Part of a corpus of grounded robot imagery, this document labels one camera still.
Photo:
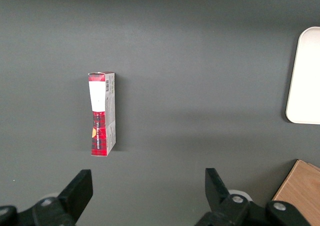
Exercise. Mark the white plastic tray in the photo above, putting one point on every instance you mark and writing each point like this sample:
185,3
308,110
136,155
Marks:
305,78

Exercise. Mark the wooden board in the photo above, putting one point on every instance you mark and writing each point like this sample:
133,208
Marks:
298,188

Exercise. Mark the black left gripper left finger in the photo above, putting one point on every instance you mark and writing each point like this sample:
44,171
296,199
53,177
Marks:
72,198

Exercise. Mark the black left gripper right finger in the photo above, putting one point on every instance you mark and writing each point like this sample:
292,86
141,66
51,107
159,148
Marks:
225,201

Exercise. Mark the red plaid cardboard box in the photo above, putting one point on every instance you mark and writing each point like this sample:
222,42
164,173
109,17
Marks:
102,113

